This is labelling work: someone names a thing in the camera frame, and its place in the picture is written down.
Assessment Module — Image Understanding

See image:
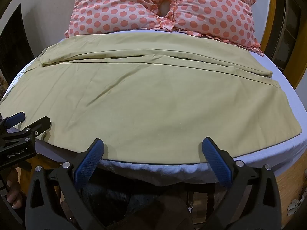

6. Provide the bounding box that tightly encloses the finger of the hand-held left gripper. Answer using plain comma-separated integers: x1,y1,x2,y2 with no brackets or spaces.
0,111,26,132
13,116,51,140

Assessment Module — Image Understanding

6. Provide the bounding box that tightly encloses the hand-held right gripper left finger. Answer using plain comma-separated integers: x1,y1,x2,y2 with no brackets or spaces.
25,138,105,230

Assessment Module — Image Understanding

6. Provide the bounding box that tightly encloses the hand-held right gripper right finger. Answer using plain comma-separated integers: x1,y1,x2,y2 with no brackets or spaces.
201,137,280,230

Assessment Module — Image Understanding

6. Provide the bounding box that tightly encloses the yellow bed sheet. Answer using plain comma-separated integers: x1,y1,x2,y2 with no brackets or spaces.
0,32,302,165

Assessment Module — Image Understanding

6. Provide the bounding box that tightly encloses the person's left hand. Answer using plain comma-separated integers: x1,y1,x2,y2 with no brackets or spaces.
6,166,26,209

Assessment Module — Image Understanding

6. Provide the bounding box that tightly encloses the dark door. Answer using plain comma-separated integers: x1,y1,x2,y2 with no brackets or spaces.
0,3,34,82

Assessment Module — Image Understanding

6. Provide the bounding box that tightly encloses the white plastic object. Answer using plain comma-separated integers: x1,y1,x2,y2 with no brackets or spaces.
286,198,305,217

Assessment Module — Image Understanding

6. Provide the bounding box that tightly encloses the bed with white sheet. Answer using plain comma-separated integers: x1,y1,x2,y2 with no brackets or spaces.
0,29,307,188

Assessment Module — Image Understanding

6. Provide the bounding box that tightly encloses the pink polka dot pillow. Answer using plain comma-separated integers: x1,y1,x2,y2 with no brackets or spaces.
165,0,264,57
64,0,177,38

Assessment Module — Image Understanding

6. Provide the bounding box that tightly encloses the wooden glass-door cabinet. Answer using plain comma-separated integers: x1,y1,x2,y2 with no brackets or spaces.
260,0,307,89

